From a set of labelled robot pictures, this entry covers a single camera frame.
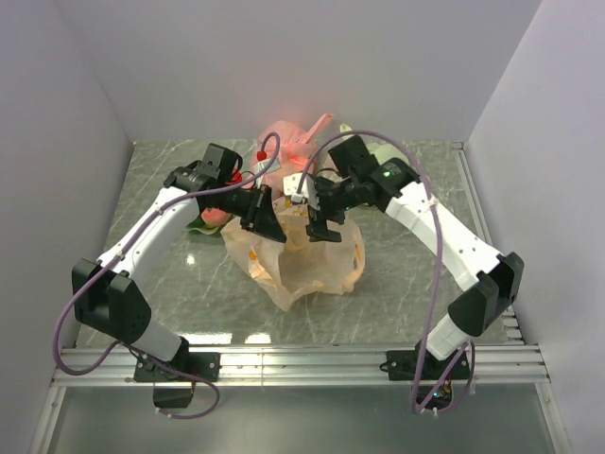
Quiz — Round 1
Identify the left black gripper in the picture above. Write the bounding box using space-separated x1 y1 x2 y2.
211 182 287 243

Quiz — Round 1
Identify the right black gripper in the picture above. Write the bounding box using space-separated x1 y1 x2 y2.
304 175 361 243

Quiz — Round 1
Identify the orange plastic bag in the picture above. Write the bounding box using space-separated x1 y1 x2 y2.
221 198 365 311

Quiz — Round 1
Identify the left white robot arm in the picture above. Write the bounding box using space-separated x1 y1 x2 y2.
72 144 286 380

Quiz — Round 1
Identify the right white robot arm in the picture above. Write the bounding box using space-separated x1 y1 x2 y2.
284 130 525 378

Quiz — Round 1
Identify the orange fake peach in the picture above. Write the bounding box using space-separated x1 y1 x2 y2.
200 208 232 227

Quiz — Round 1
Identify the red fake fruit top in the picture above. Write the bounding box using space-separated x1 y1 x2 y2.
226 170 243 185

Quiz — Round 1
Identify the pink tied plastic bag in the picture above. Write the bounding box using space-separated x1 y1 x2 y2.
258 113 334 201

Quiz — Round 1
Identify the green tied plastic bag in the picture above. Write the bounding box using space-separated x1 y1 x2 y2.
365 141 409 165

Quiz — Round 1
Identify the light green plate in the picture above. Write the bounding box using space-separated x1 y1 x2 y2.
185 215 231 236

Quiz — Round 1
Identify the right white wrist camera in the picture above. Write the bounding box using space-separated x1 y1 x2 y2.
283 172 318 207

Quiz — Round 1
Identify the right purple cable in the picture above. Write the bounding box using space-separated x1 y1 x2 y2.
291 131 474 415

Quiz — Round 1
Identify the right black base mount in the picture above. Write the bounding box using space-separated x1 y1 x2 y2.
377 348 474 412

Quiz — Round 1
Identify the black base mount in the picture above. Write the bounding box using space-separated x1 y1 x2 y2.
377 348 474 412
133 352 221 420

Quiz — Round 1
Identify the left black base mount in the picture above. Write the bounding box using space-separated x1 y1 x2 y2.
133 352 221 420

